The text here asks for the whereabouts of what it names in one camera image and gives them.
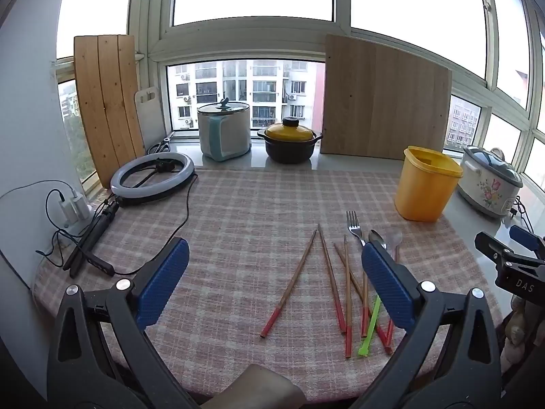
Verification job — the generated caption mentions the pale translucent spoon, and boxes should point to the pale translucent spoon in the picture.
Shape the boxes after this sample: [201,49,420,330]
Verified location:
[385,230,403,260]

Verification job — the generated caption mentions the green plastic utensil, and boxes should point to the green plastic utensil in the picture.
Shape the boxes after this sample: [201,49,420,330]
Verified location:
[358,296,382,358]

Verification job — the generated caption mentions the scissors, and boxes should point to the scissors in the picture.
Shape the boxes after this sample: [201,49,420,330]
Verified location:
[147,134,173,155]

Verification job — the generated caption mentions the white cutting board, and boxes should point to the white cutting board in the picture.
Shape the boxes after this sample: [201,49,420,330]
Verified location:
[135,86,168,150]

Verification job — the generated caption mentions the pink checked tablecloth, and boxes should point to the pink checked tablecloth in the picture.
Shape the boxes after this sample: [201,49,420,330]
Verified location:
[33,168,503,403]

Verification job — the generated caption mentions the black ring light stand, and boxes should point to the black ring light stand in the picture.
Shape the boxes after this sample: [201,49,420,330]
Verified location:
[63,201,119,278]

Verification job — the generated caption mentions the white floral rice cooker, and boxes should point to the white floral rice cooker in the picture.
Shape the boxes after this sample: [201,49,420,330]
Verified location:
[457,145,524,219]

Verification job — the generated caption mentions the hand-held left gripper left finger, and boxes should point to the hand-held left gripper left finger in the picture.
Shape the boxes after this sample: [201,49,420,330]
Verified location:
[47,238,201,409]

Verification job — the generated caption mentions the yellow plastic container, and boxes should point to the yellow plastic container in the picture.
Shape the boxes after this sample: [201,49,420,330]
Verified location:
[394,146,464,222]

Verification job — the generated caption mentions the black casserole pot yellow lid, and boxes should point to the black casserole pot yellow lid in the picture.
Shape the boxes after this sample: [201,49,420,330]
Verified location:
[256,116,323,165]

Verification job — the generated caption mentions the black ring light cable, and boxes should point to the black ring light cable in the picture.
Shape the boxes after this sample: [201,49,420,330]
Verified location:
[87,172,199,277]

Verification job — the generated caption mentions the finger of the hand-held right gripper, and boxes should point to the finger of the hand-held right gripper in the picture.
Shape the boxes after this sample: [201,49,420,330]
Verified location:
[509,225,545,260]
[474,231,518,265]

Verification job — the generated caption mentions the brown chair back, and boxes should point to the brown chair back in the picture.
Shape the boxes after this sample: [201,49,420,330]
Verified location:
[200,364,307,409]

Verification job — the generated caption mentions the white window frame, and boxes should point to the white window frame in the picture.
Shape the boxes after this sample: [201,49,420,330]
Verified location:
[55,0,545,188]

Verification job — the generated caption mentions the white and teal electric cooker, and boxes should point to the white and teal electric cooker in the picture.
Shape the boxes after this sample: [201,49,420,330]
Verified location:
[197,98,252,163]

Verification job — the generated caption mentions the light wooden board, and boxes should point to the light wooden board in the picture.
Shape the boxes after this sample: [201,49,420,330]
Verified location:
[319,34,453,162]

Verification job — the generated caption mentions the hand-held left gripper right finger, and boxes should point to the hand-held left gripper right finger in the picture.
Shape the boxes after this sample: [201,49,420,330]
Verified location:
[351,241,503,409]

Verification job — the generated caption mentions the white USB charger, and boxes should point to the white USB charger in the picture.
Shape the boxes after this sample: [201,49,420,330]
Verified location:
[70,192,91,221]
[59,196,76,227]

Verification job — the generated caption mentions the wooden slat board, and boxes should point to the wooden slat board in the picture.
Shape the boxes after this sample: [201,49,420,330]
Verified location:
[74,34,147,188]

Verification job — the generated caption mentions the apartment building outside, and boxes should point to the apartment building outside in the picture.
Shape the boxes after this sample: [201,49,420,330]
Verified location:
[168,60,326,131]

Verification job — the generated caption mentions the metal fork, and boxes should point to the metal fork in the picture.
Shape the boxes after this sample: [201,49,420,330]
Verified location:
[346,210,368,248]

